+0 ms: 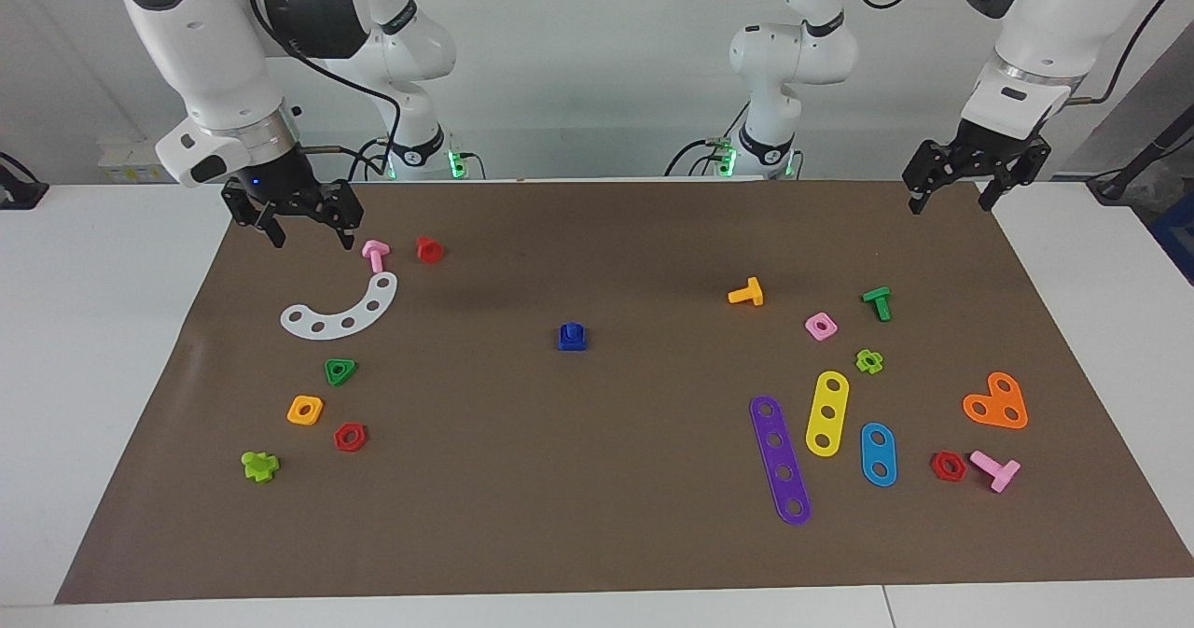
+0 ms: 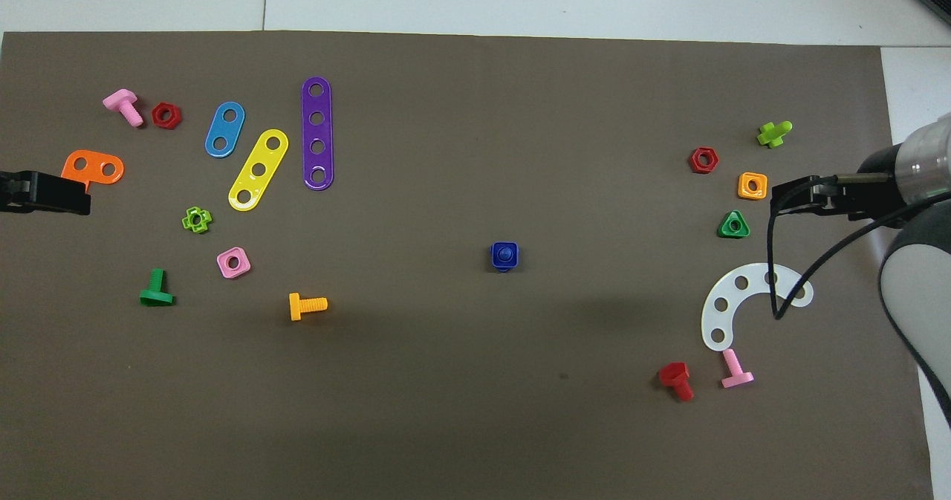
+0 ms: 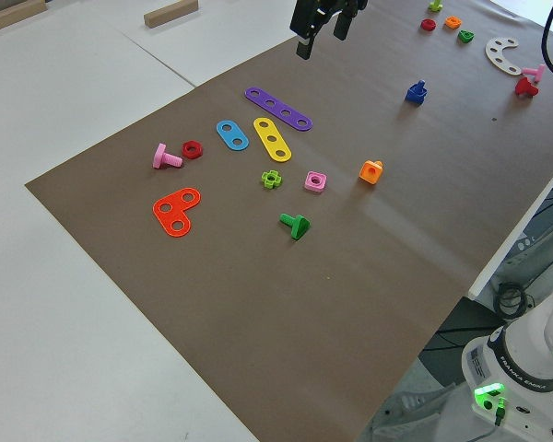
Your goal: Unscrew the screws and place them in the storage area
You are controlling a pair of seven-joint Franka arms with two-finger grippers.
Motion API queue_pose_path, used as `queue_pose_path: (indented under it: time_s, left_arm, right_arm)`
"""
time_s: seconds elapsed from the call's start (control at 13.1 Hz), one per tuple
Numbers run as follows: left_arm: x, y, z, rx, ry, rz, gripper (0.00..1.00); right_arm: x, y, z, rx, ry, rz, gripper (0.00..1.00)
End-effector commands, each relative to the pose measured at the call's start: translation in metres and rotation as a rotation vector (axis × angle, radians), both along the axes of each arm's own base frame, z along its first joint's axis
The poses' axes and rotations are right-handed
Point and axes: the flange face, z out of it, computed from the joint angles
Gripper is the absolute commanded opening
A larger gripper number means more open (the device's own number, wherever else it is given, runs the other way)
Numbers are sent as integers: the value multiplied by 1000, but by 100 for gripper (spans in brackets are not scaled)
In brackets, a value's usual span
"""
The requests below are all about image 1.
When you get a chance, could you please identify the white curved perforated plate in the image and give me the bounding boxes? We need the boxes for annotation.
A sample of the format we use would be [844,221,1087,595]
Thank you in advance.
[280,272,399,341]

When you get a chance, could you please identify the black stand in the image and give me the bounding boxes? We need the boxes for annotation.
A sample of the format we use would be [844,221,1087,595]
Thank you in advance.
[1087,110,1194,202]

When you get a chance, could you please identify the white cardboard box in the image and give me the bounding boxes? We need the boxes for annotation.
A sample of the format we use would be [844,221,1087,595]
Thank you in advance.
[98,138,178,184]

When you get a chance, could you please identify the blue crate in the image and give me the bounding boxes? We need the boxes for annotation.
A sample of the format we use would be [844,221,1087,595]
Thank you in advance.
[1149,194,1194,286]

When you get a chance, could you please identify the orange heart-shaped plate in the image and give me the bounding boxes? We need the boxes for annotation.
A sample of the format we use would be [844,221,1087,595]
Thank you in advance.
[962,371,1029,430]

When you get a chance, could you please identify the yellow three-hole plate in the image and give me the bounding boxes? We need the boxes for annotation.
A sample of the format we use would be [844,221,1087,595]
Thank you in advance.
[805,370,851,458]

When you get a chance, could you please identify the blue two-hole plate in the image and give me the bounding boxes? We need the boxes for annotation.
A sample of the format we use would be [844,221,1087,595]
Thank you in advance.
[859,422,898,488]

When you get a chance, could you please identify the large pink plastic screw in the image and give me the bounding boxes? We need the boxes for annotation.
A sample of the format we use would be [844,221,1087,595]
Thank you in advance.
[969,450,1021,494]

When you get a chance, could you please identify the purple four-hole plate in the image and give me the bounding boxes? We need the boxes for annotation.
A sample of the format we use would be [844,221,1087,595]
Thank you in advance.
[749,395,812,526]

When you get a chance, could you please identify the brown table mat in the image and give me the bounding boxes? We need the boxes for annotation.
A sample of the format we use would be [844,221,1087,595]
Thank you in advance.
[54,178,1194,606]

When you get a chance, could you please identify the black base cable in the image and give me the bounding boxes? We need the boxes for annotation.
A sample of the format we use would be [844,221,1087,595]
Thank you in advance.
[664,138,738,178]
[347,136,393,183]

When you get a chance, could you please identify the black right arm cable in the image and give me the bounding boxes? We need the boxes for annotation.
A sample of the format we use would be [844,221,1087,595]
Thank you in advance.
[244,0,404,183]

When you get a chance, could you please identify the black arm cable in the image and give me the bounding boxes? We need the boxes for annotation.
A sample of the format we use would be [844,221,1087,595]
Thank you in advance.
[842,0,1184,108]
[244,0,404,183]

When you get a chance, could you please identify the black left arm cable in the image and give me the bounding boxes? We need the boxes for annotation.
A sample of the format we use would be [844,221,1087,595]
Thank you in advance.
[842,0,1184,108]

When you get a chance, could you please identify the black device with cable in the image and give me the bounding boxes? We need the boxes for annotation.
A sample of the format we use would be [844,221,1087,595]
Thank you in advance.
[0,152,49,211]

